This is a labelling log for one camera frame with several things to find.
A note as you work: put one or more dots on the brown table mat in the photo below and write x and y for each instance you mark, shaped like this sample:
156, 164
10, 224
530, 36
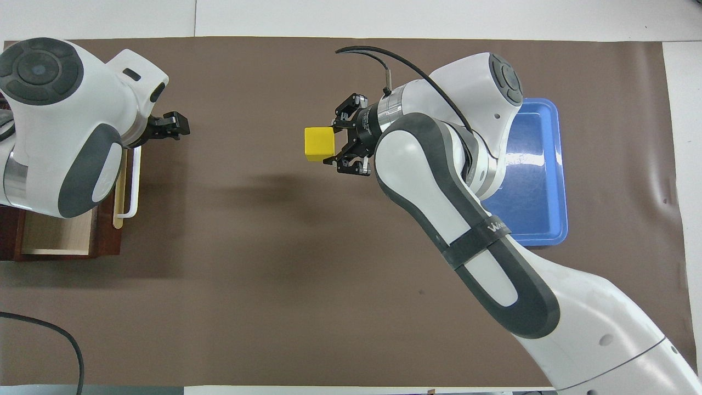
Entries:
274, 274

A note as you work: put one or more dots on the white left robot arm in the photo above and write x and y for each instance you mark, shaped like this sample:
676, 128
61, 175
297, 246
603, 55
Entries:
66, 120

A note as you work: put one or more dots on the yellow cube block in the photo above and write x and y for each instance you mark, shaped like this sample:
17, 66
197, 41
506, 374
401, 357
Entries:
319, 144

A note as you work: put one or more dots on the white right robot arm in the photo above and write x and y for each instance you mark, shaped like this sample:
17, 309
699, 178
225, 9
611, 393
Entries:
439, 181

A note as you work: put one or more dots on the blue plastic tray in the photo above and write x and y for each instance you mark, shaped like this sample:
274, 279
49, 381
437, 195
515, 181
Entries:
537, 192

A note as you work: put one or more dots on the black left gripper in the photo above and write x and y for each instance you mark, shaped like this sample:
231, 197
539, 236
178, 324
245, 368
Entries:
151, 130

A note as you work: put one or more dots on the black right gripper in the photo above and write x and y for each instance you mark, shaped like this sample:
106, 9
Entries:
367, 131

